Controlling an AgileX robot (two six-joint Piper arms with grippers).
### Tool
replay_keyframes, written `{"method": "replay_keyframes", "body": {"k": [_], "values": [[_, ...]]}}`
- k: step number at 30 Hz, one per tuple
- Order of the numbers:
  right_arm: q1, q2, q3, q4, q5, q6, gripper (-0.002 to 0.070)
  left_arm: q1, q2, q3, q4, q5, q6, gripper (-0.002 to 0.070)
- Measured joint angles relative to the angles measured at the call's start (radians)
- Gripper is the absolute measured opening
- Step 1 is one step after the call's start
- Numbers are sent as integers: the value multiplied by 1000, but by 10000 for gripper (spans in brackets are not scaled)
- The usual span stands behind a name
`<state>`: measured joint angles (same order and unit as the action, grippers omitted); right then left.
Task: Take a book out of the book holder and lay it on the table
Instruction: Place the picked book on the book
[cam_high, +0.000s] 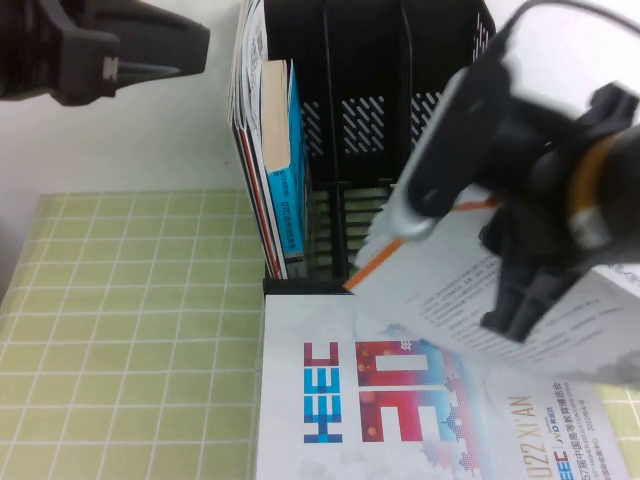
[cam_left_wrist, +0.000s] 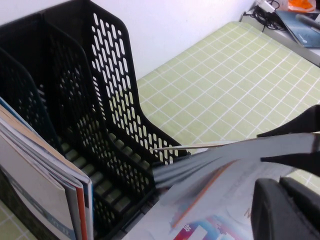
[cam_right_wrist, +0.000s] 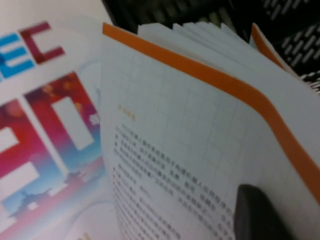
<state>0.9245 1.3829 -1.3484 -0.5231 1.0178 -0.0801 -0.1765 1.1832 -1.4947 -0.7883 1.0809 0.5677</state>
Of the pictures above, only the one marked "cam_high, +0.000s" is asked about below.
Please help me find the black camera cable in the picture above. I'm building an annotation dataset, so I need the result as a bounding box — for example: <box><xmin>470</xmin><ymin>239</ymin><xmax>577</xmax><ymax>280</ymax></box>
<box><xmin>504</xmin><ymin>0</ymin><xmax>640</xmax><ymax>32</ymax></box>

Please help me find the thin magazines stack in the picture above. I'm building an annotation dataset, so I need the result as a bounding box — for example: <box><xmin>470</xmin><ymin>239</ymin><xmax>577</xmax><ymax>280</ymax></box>
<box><xmin>231</xmin><ymin>123</ymin><xmax>289</xmax><ymax>280</ymax></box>

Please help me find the white HEEC show catalogue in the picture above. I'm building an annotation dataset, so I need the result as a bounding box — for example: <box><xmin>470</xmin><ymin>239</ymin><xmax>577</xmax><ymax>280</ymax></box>
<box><xmin>254</xmin><ymin>293</ymin><xmax>627</xmax><ymax>480</ymax></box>

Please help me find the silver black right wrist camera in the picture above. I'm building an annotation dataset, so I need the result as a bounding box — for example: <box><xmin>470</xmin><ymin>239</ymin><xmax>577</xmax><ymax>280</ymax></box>
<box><xmin>397</xmin><ymin>29</ymin><xmax>551</xmax><ymax>242</ymax></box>

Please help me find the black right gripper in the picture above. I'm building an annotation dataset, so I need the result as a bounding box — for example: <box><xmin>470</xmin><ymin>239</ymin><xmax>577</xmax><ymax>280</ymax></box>
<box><xmin>478</xmin><ymin>143</ymin><xmax>602</xmax><ymax>345</ymax></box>

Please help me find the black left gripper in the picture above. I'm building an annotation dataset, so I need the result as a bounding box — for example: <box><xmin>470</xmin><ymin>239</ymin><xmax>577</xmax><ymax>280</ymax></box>
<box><xmin>0</xmin><ymin>0</ymin><xmax>211</xmax><ymax>109</ymax></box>

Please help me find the white curled printed magazine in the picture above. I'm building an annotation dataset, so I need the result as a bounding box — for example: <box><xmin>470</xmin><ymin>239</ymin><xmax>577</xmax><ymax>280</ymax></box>
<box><xmin>227</xmin><ymin>0</ymin><xmax>269</xmax><ymax>132</ymax></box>

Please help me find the blue spine book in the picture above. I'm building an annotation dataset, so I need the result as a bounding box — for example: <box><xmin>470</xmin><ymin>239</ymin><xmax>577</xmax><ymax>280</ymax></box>
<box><xmin>261</xmin><ymin>59</ymin><xmax>309</xmax><ymax>279</ymax></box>

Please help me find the white orange ROS book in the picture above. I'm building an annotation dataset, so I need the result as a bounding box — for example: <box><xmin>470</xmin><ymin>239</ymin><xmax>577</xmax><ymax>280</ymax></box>
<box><xmin>343</xmin><ymin>184</ymin><xmax>640</xmax><ymax>387</ymax></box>

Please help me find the green checked tablecloth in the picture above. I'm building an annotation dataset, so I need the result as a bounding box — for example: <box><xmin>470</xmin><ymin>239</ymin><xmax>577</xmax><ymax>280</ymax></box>
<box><xmin>0</xmin><ymin>191</ymin><xmax>640</xmax><ymax>480</ymax></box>

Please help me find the black mesh book holder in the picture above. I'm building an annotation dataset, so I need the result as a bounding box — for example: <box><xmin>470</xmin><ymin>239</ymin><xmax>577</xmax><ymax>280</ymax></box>
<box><xmin>227</xmin><ymin>0</ymin><xmax>499</xmax><ymax>297</ymax></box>

